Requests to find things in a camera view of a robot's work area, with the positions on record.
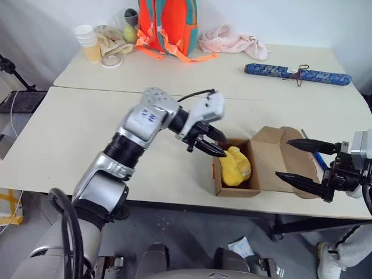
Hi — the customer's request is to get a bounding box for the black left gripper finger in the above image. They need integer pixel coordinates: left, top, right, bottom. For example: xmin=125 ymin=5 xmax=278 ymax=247
xmin=207 ymin=124 xmax=229 ymax=145
xmin=196 ymin=138 xmax=227 ymax=158

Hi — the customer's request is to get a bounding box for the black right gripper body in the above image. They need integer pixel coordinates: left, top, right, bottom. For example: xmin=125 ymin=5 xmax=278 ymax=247
xmin=321 ymin=141 xmax=369 ymax=203

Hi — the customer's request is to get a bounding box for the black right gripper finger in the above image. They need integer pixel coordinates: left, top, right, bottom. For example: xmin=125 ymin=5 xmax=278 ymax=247
xmin=285 ymin=138 xmax=342 ymax=155
xmin=274 ymin=171 xmax=332 ymax=202

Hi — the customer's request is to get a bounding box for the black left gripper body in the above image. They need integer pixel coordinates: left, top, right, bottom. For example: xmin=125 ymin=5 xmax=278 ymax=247
xmin=181 ymin=121 xmax=212 ymax=153

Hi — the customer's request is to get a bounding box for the blue pen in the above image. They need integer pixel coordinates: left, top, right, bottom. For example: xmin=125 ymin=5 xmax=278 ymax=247
xmin=300 ymin=128 xmax=328 ymax=171

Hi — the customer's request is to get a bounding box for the brown cardboard box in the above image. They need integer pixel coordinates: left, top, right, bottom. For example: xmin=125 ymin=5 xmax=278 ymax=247
xmin=212 ymin=125 xmax=324 ymax=200

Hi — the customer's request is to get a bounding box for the yellow soft item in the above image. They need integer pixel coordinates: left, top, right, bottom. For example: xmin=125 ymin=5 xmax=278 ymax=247
xmin=218 ymin=145 xmax=252 ymax=187

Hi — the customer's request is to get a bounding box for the white tape roll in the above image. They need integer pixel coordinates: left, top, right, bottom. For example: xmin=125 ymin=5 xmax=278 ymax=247
xmin=101 ymin=53 xmax=123 ymax=69

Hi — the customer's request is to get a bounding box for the yellow taped box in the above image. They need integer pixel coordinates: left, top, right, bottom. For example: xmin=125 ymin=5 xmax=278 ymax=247
xmin=0 ymin=188 xmax=24 ymax=227

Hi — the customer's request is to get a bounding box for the grey trouser leg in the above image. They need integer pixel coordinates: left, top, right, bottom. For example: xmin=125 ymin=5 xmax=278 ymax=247
xmin=333 ymin=223 xmax=372 ymax=269

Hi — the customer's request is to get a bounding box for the white shoe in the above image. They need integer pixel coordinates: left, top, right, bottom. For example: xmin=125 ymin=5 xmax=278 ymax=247
xmin=316 ymin=241 xmax=347 ymax=279

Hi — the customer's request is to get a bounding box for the blue patterned folded umbrella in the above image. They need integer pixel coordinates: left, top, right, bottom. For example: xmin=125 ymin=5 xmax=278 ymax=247
xmin=244 ymin=63 xmax=353 ymax=88

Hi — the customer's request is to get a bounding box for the white packet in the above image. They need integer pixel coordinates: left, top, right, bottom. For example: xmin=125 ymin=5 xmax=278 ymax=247
xmin=227 ymin=236 xmax=255 ymax=259

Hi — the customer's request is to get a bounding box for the pink towel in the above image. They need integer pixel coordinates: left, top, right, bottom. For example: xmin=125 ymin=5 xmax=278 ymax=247
xmin=198 ymin=24 xmax=270 ymax=61

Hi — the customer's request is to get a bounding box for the dark rounded shape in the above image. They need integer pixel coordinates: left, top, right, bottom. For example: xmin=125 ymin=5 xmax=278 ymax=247
xmin=213 ymin=246 xmax=251 ymax=274
xmin=138 ymin=242 xmax=170 ymax=274

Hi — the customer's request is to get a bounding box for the orange teal backpack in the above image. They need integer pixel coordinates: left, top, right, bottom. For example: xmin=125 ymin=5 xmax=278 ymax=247
xmin=135 ymin=0 xmax=219 ymax=63

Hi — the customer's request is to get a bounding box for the yellow-green tennis ball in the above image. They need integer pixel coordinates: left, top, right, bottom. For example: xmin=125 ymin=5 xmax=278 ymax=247
xmin=123 ymin=25 xmax=137 ymax=42

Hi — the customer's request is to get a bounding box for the beige cloth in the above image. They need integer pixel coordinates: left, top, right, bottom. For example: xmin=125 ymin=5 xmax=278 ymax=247
xmin=94 ymin=24 xmax=135 ymax=58

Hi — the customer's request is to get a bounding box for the dark ball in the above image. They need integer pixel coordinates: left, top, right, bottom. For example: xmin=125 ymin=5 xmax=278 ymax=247
xmin=124 ymin=8 xmax=140 ymax=26

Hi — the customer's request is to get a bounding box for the stack of paper cups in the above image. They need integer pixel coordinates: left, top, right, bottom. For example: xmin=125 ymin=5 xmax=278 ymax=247
xmin=73 ymin=24 xmax=102 ymax=64

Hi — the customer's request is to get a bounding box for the black floor mat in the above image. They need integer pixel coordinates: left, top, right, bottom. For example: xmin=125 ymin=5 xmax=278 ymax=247
xmin=0 ymin=90 xmax=48 ymax=115

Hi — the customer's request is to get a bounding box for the black tripod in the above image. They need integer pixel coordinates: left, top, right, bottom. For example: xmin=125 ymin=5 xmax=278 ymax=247
xmin=0 ymin=53 xmax=38 ymax=92

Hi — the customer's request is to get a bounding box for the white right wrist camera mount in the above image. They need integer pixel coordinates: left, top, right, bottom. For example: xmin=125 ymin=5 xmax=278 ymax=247
xmin=345 ymin=181 xmax=368 ymax=199

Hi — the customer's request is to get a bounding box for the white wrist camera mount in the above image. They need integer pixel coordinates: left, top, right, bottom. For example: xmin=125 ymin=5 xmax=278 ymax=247
xmin=345 ymin=181 xmax=368 ymax=199
xmin=175 ymin=91 xmax=226 ymax=142

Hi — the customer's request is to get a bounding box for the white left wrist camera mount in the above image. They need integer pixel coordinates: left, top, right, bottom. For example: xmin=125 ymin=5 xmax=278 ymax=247
xmin=175 ymin=91 xmax=226 ymax=142

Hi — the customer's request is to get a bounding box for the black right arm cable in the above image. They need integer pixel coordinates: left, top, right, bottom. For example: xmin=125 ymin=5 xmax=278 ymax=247
xmin=361 ymin=183 xmax=372 ymax=216

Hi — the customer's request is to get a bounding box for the black table frame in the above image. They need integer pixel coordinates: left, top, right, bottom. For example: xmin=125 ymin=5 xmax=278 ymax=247
xmin=271 ymin=213 xmax=372 ymax=242

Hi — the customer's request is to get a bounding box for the white floor cable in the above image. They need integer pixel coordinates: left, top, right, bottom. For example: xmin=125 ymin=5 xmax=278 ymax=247
xmin=8 ymin=90 xmax=22 ymax=138

